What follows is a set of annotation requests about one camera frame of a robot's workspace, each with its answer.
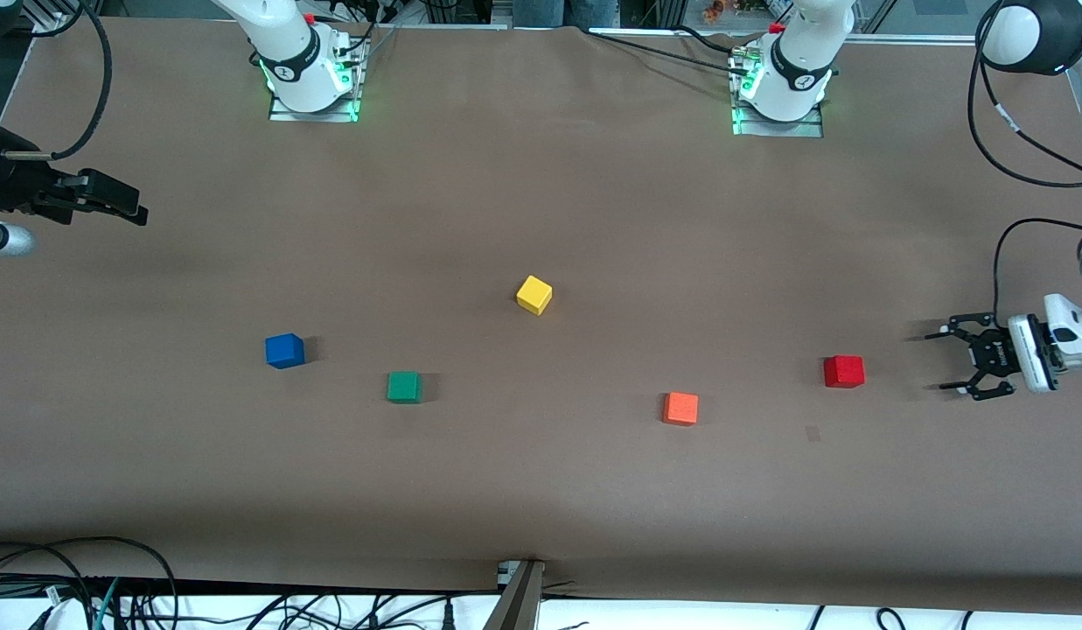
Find red wooden cube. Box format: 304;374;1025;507
823;354;866;389

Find blue wooden cube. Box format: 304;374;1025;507
265;332;306;370

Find orange wooden cube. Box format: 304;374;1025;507
662;391;700;427

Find yellow wooden cube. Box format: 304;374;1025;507
515;274;554;317

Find brown table cover sheet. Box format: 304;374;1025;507
0;16;1082;613

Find person legs in jeans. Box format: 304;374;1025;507
513;0;620;29

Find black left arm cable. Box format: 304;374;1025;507
967;0;1082;320

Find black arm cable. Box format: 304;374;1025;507
0;0;115;163
967;0;1082;320

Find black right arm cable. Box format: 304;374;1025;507
0;0;115;163

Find aluminium table frame profile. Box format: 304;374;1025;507
20;0;76;38
842;0;988;45

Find thin grey base cable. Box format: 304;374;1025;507
355;24;403;88

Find black looping cable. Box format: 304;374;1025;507
0;535;179;630

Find teal cable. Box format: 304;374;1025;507
90;577;122;630

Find black base cable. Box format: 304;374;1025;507
676;24;744;57
584;30;747;76

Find aluminium camera stand bar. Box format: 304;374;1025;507
484;560;546;630

